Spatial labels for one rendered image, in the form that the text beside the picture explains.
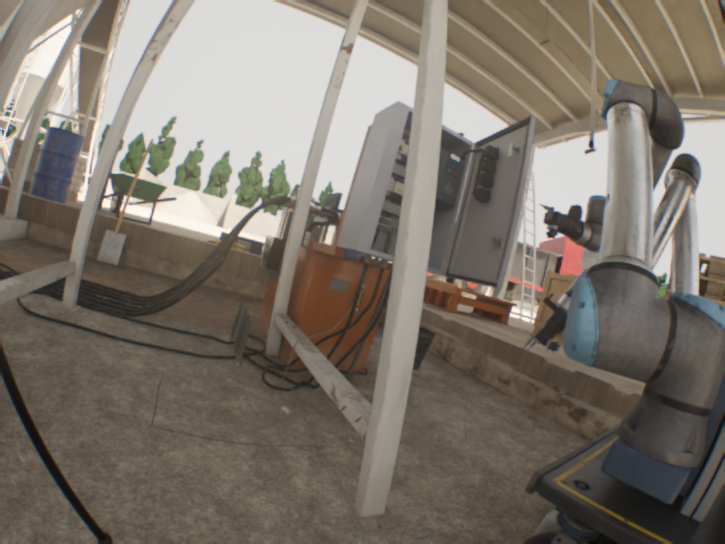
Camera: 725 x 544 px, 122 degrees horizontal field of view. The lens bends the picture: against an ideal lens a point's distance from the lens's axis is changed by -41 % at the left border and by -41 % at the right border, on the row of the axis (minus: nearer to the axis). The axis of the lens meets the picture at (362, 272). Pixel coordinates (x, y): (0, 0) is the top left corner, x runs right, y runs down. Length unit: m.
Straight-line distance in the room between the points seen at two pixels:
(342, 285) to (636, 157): 1.43
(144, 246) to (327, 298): 2.19
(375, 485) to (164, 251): 2.95
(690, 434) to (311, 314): 1.58
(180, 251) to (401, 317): 2.84
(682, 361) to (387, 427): 0.62
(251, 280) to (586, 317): 3.15
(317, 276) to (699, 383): 1.55
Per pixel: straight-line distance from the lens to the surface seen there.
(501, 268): 1.07
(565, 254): 10.75
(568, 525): 0.77
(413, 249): 0.77
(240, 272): 3.40
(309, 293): 1.69
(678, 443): 0.65
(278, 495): 0.92
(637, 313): 0.60
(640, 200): 0.73
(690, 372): 0.64
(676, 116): 1.02
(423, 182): 0.82
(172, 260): 3.41
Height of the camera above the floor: 0.62
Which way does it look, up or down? 2 degrees down
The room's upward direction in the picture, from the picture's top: 16 degrees clockwise
